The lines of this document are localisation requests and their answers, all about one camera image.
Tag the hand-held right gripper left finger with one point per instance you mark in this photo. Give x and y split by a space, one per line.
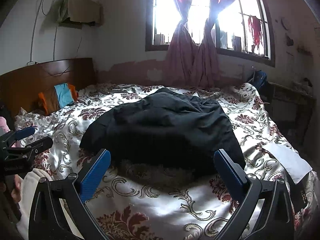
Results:
96 175

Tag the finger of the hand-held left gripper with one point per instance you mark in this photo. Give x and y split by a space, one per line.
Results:
23 133
40 146

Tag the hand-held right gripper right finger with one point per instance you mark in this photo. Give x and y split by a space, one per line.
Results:
228 175

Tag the black down jacket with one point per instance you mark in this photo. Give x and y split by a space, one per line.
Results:
162 130

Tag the person's left hand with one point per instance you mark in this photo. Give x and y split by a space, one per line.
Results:
17 190

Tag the pink cloth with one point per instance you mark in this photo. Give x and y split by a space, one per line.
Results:
5 125

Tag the wooden headboard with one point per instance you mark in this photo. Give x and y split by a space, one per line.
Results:
25 85

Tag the orange blue brown pillow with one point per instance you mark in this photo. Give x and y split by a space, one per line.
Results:
63 95

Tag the white cloth sheet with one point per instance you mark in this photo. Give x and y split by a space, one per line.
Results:
287 162

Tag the floral bedspread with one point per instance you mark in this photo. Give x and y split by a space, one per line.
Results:
155 200

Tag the wooden side table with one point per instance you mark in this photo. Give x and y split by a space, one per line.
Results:
295 100

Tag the blue backpack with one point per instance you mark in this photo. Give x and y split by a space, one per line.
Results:
260 78

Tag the pink curtain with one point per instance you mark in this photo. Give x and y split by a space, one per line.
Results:
181 52
207 55

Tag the red hanging cloth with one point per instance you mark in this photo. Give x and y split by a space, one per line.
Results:
255 30

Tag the dark framed window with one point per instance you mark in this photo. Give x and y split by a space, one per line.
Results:
160 17

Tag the covered wall air conditioner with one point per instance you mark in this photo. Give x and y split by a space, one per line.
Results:
80 7

